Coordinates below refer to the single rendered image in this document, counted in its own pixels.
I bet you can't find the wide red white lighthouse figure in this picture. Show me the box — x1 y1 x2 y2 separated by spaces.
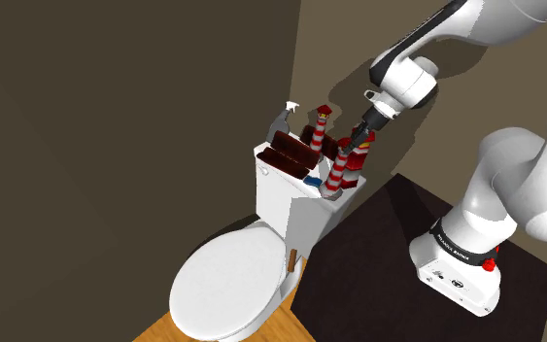
340 128 377 190

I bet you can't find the dark red wooden rack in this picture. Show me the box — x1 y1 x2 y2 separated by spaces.
256 130 325 181
299 124 340 162

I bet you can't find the slim red white lighthouse figure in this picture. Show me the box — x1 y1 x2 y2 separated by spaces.
309 105 334 154
319 137 356 199

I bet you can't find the grey spray bottle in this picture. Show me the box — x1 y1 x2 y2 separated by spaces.
265 100 300 144

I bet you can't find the dark robot stand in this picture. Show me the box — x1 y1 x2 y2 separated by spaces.
291 172 547 342

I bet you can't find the white toilet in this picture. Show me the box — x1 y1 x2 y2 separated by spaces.
168 137 368 342

